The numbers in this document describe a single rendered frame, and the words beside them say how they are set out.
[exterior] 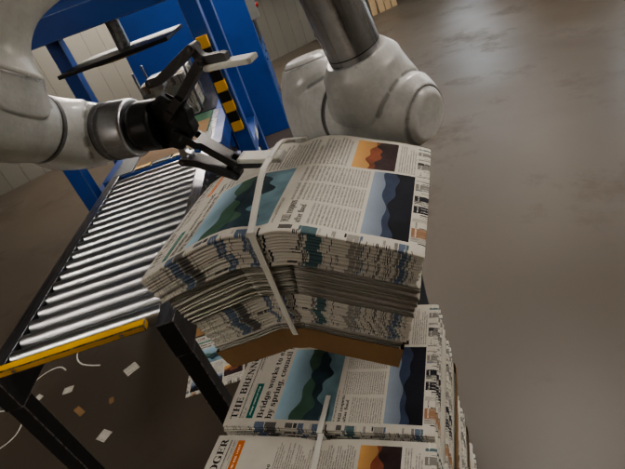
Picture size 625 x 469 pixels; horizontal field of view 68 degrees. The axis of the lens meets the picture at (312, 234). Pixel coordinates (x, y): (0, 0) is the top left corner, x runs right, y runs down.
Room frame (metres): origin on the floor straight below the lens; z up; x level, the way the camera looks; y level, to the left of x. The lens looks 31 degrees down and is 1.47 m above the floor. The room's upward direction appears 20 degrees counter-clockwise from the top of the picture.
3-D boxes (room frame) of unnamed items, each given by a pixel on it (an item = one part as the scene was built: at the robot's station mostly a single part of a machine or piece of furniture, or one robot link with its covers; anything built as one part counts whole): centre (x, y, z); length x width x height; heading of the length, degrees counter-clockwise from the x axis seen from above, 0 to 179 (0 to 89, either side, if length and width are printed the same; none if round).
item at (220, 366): (1.68, 0.63, 0.00); 0.37 x 0.28 x 0.01; 176
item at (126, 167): (2.66, 0.57, 0.75); 0.70 x 0.65 x 0.10; 176
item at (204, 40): (2.27, 0.16, 1.05); 0.05 x 0.05 x 0.45; 86
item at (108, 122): (0.74, 0.22, 1.32); 0.09 x 0.06 x 0.09; 156
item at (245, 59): (0.66, 0.02, 1.37); 0.07 x 0.03 x 0.01; 66
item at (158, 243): (1.46, 0.65, 0.77); 0.47 x 0.05 x 0.05; 86
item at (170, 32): (2.66, 0.57, 1.30); 0.55 x 0.55 x 0.03; 86
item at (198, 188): (1.63, 0.39, 0.74); 1.34 x 0.05 x 0.12; 176
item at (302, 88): (1.04, -0.12, 1.17); 0.18 x 0.16 x 0.22; 29
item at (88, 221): (1.66, 0.89, 0.74); 1.34 x 0.05 x 0.12; 176
